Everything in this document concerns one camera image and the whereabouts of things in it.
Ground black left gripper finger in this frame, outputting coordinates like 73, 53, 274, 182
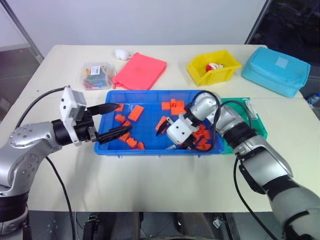
86, 102, 121, 117
94, 125, 134, 145

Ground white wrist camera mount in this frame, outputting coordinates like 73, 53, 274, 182
59, 85, 88, 147
165, 115, 201, 146

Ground coral pink zip pouch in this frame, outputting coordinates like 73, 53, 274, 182
112, 51, 169, 91

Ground light blue fabric case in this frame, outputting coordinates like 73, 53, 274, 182
240, 46, 312, 98

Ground yellow plastic bin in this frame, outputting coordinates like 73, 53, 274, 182
187, 49, 243, 87

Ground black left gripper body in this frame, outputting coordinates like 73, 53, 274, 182
73, 107, 99, 144

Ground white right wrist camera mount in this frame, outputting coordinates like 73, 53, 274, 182
165, 115, 201, 146

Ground clear water bottles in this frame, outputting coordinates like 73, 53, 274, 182
305, 90, 320, 109

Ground white rounded object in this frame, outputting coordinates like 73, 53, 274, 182
114, 48, 133, 61

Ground blue plastic bin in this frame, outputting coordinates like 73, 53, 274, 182
93, 89, 226, 159

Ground red and white toy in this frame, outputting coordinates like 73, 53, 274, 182
205, 62, 225, 74

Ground green plastic bin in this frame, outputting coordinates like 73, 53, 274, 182
219, 96, 269, 156

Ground grey metal frame post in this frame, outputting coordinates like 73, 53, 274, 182
4, 0, 45, 57

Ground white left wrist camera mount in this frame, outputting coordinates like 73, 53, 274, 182
59, 85, 88, 147

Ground clear box of coloured pieces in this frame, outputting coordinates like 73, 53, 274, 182
79, 61, 117, 91

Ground large orange plastic block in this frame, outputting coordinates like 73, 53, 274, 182
127, 104, 145, 122

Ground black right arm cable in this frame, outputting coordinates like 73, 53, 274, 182
189, 90, 279, 240

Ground grey window frame post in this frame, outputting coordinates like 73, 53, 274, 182
244, 0, 273, 46

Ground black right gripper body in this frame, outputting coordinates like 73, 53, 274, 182
183, 134, 201, 151

